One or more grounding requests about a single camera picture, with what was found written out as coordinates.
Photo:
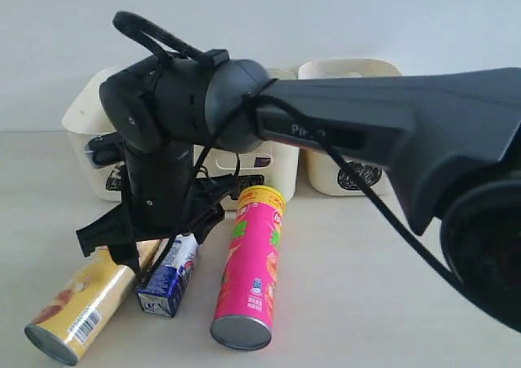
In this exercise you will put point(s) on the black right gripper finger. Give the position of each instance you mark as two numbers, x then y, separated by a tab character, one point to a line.
114	231

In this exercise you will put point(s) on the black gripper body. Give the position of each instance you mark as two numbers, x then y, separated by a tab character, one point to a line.
153	187

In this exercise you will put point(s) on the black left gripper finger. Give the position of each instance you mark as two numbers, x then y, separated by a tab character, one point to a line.
206	210

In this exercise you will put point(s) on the blue drink carton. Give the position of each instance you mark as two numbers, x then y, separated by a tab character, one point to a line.
163	292

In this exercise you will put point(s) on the purple drink carton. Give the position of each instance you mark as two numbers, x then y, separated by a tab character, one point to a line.
261	162

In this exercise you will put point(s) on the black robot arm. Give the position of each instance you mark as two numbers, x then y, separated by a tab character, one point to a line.
450	145

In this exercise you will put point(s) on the middle cream plastic bin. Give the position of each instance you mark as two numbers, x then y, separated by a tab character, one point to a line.
280	174

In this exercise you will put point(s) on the left cream plastic bin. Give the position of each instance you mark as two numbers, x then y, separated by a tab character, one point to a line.
85	119

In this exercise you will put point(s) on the yellow chips can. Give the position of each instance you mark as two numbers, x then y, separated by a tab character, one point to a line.
68	325

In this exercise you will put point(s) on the pink chips can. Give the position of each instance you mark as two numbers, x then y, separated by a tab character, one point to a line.
244	313

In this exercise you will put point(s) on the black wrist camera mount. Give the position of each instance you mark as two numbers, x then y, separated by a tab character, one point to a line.
104	150

